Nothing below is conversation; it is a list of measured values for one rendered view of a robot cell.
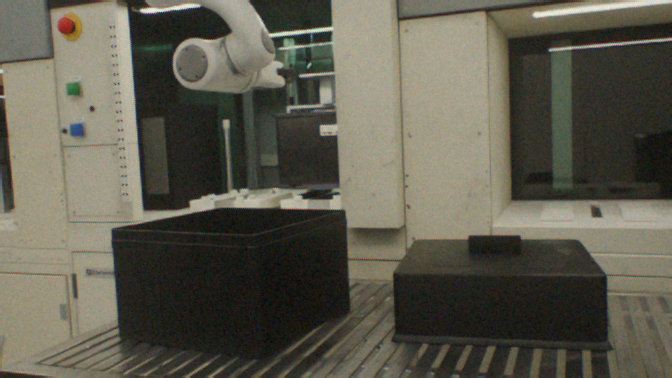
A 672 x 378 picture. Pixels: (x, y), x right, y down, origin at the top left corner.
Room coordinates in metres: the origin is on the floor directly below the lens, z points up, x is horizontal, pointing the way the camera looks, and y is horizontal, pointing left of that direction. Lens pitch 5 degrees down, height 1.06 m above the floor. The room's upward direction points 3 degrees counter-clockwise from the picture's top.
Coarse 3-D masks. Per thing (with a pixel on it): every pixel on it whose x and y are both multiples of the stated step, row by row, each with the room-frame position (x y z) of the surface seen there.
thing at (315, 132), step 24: (288, 120) 1.59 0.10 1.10; (312, 120) 1.57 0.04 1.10; (336, 120) 1.54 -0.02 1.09; (288, 144) 1.59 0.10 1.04; (312, 144) 1.57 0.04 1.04; (336, 144) 1.54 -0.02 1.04; (288, 168) 1.59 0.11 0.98; (312, 168) 1.57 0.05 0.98; (336, 168) 1.54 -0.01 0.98; (312, 192) 1.65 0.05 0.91
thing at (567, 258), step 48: (432, 240) 1.14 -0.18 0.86; (480, 240) 0.99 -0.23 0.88; (528, 240) 1.10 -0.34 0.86; (576, 240) 1.08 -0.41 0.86; (432, 288) 0.87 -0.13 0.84; (480, 288) 0.86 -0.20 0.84; (528, 288) 0.84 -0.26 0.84; (576, 288) 0.83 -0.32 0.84; (432, 336) 0.88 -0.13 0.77; (480, 336) 0.86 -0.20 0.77; (528, 336) 0.84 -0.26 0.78; (576, 336) 0.83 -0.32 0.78
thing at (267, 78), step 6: (270, 66) 1.23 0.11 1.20; (276, 66) 1.25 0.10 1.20; (282, 66) 1.28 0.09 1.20; (258, 72) 1.21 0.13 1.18; (264, 72) 1.21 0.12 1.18; (270, 72) 1.23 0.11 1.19; (258, 78) 1.21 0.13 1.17; (264, 78) 1.21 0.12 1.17; (270, 78) 1.23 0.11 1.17; (276, 78) 1.25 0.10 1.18; (282, 78) 1.27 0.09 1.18; (258, 84) 1.22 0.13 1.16; (264, 84) 1.23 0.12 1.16; (270, 84) 1.24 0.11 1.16; (276, 84) 1.26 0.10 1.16; (282, 84) 1.28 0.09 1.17
